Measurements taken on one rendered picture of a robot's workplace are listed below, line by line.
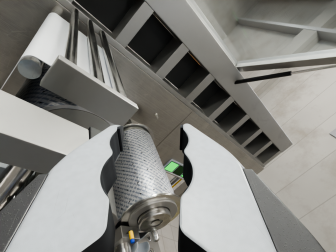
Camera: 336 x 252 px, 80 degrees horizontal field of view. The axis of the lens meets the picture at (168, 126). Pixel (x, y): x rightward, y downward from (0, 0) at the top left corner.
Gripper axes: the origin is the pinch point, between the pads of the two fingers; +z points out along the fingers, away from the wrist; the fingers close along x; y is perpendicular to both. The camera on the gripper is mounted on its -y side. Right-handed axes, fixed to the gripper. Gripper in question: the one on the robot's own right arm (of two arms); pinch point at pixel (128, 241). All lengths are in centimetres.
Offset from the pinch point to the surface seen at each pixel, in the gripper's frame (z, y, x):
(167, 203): -3.4, 20.9, 6.6
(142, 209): -3.4, 17.5, 11.0
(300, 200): 51, 29, -261
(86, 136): -13, 35, 35
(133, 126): 22.5, 21.2, 9.9
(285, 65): 19, 65, -12
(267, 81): 244, 131, -282
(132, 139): 17.1, 20.0, 10.8
